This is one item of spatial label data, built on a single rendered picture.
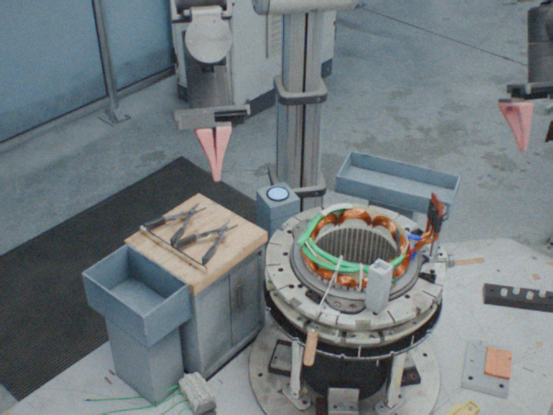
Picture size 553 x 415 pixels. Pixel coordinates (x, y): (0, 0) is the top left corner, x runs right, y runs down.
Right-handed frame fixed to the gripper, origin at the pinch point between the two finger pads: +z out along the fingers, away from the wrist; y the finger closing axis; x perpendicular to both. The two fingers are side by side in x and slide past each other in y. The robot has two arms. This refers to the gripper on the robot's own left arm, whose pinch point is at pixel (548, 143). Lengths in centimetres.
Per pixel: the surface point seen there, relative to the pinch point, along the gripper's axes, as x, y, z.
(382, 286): 6.6, -24.7, 21.1
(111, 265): 35, -68, 19
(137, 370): 34, -66, 40
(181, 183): 228, -48, 32
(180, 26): 271, -39, -40
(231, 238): 34, -45, 17
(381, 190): 44.2, -12.1, 12.3
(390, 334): 9.9, -22.7, 30.5
